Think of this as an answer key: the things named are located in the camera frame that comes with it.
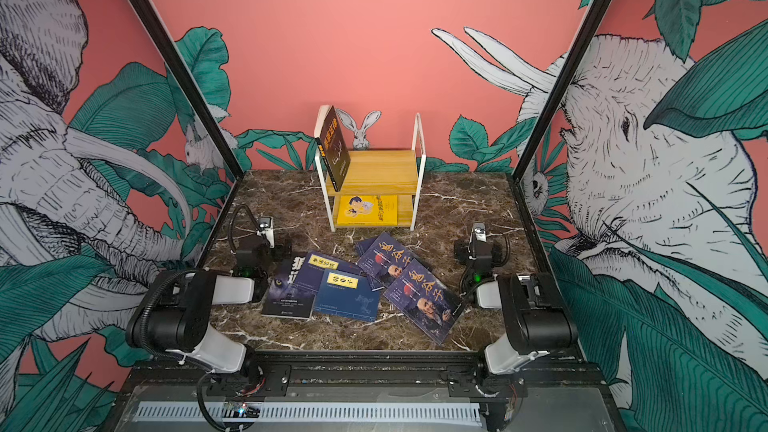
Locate black left frame post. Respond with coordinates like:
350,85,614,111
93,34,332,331
128,0,244,180

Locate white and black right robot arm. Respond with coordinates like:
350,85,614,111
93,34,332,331
453,227,578,375

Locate black right frame post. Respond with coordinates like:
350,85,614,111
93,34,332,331
512,0,612,183

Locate white slotted cable duct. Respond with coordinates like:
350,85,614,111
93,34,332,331
131,401,484,427

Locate dark brown standing book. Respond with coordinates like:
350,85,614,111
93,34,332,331
315,105,351,192

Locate black frame post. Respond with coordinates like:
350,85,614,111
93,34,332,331
512,0,612,183
128,0,244,180

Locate white frame wooden bookshelf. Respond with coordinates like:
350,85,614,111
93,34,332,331
315,105,427,231

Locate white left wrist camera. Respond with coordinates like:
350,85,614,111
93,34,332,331
257,216,275,248

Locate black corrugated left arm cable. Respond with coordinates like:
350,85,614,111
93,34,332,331
227,203,263,254

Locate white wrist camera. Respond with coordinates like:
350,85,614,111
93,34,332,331
257,216,275,248
469,222,489,260

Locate blue book with yellow label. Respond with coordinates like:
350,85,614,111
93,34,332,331
313,269,380,323

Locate dark purple book white strip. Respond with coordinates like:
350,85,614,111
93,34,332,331
261,256,315,320

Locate navy book with yellow label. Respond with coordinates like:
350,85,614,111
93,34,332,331
292,252,383,293

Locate yellow cartoon cover book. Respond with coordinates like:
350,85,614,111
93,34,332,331
337,195,398,227

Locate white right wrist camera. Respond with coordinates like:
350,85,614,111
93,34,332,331
469,222,489,260

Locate purple book with old man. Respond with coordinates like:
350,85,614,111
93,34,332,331
383,260,466,345

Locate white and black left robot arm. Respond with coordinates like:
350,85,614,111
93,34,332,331
125,235,292,381

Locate navy book under purple books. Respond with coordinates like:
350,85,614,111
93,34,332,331
354,237,377,257

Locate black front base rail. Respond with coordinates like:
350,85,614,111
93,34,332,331
104,351,624,431

